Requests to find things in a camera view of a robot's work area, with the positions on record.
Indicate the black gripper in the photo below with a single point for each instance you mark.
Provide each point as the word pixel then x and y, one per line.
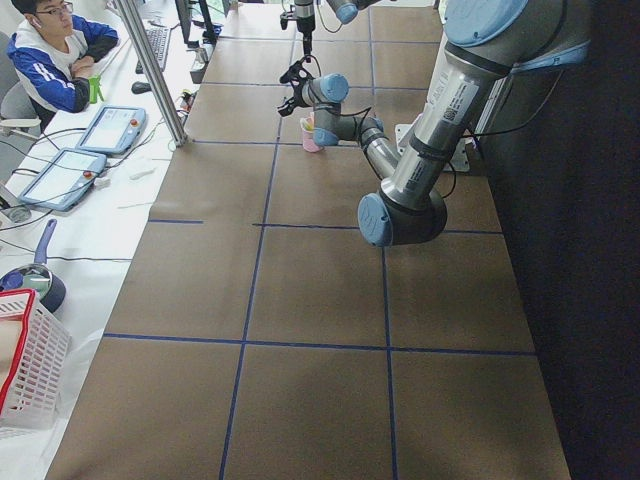
pixel 295 96
pixel 303 11

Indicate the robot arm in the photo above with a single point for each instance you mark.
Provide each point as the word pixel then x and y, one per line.
pixel 485 41
pixel 344 10

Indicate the black keyboard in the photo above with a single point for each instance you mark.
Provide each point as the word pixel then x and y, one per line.
pixel 159 40

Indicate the black computer mouse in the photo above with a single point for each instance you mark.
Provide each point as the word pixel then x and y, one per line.
pixel 139 87

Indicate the far teach pendant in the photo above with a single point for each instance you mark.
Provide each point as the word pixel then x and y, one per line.
pixel 113 130

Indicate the teach pendant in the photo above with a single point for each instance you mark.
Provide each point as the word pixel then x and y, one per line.
pixel 64 181
pixel 113 130

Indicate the near teach pendant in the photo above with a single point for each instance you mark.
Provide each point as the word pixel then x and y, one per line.
pixel 64 181

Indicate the seated person blue jacket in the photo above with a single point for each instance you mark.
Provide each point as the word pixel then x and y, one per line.
pixel 54 52

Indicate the white red plastic basket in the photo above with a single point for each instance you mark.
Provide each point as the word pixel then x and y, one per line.
pixel 34 344

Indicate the aluminium frame post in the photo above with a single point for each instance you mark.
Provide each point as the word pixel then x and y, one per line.
pixel 137 33

